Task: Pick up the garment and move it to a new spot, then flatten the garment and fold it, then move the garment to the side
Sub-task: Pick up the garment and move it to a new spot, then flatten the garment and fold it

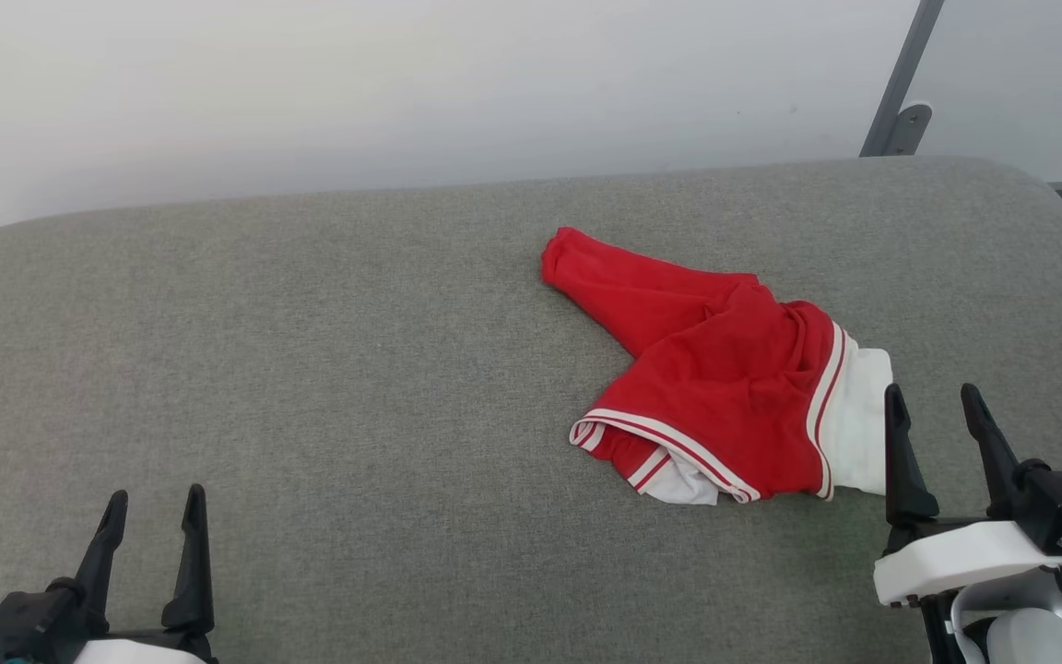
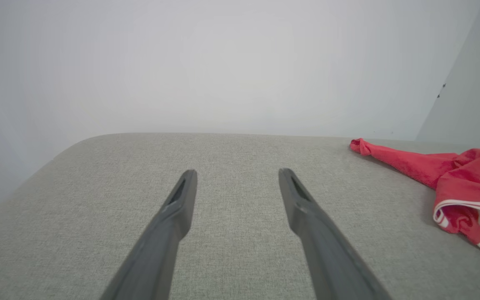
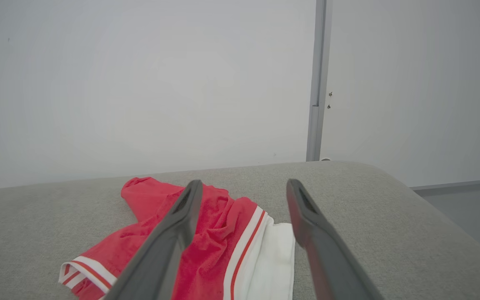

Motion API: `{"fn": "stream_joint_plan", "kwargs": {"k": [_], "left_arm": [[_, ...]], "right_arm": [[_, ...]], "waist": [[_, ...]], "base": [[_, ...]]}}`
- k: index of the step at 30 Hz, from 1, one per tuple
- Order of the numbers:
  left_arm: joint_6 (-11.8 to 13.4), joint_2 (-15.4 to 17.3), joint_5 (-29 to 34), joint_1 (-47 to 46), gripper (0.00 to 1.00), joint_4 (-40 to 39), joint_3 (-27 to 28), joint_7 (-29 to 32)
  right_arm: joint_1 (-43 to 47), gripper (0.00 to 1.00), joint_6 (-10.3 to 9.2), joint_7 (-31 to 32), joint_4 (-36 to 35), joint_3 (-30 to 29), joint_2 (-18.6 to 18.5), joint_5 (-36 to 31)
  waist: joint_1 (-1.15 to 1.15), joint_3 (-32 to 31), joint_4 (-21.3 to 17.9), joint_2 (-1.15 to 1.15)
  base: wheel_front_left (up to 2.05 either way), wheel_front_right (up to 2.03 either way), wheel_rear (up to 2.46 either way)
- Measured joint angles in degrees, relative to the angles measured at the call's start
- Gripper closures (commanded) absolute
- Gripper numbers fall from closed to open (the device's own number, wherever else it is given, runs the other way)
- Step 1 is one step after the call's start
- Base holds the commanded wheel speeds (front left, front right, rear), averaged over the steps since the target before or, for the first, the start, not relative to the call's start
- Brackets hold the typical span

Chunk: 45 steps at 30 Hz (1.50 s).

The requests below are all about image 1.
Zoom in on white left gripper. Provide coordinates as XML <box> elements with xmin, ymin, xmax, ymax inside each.
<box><xmin>70</xmin><ymin>484</ymin><xmax>219</xmax><ymax>664</ymax></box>

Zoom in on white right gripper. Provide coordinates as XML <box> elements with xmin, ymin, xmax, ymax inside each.
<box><xmin>872</xmin><ymin>383</ymin><xmax>1062</xmax><ymax>664</ymax></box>

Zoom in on red garment with white trim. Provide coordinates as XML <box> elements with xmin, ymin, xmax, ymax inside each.
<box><xmin>541</xmin><ymin>226</ymin><xmax>894</xmax><ymax>506</ymax></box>

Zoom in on grey fabric sofa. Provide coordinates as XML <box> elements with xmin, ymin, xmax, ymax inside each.
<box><xmin>0</xmin><ymin>155</ymin><xmax>1062</xmax><ymax>664</ymax></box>

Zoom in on grey metal post bracket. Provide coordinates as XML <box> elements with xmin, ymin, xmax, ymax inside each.
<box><xmin>880</xmin><ymin>102</ymin><xmax>934</xmax><ymax>158</ymax></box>

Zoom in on grey metal post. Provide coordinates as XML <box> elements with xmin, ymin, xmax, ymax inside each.
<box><xmin>859</xmin><ymin>0</ymin><xmax>946</xmax><ymax>159</ymax></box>

